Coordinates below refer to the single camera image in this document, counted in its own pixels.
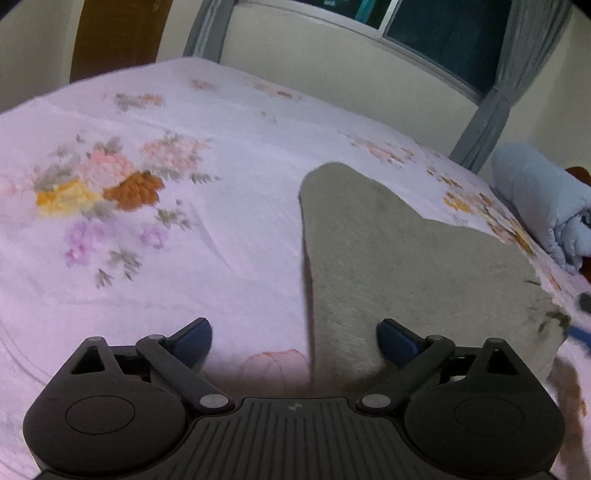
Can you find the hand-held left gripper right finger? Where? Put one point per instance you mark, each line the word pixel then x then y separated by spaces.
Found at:
pixel 397 339

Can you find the floral pink bed sheet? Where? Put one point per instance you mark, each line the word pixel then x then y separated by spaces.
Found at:
pixel 161 230

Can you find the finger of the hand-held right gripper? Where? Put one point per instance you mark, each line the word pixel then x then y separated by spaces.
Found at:
pixel 581 336

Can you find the grey pants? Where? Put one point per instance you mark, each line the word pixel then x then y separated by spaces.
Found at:
pixel 401 286

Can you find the light blue rolled quilt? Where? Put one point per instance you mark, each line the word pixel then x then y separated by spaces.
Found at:
pixel 545 203

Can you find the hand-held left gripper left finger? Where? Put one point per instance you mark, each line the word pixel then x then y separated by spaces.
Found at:
pixel 194 339

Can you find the window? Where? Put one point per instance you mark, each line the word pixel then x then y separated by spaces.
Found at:
pixel 415 32

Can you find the brown wooden door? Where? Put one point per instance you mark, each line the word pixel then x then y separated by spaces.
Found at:
pixel 117 37

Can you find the grey curtain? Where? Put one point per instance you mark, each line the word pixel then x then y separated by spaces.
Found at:
pixel 210 30
pixel 503 87

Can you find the brown soft object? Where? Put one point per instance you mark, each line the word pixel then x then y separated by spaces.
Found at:
pixel 581 174

